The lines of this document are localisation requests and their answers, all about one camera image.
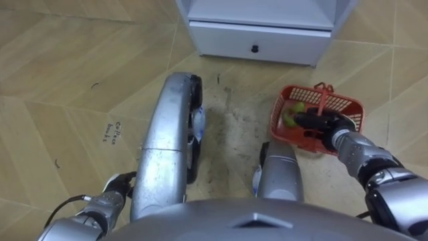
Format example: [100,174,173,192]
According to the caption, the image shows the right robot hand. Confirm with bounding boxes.
[292,106,356,152]

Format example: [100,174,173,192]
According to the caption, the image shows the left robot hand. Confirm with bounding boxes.
[102,171,138,199]

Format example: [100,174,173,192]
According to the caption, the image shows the red plastic basket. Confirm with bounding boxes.
[269,82,365,156]

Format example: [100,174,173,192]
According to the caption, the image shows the green soft toy fruit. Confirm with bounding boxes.
[282,101,306,128]

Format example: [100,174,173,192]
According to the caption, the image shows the robot legs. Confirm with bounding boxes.
[129,71,305,222]

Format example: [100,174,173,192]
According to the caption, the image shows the white cabinet with drawer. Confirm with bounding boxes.
[175,0,358,68]

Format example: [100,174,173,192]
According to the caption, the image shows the robot body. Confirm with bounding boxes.
[100,197,419,241]

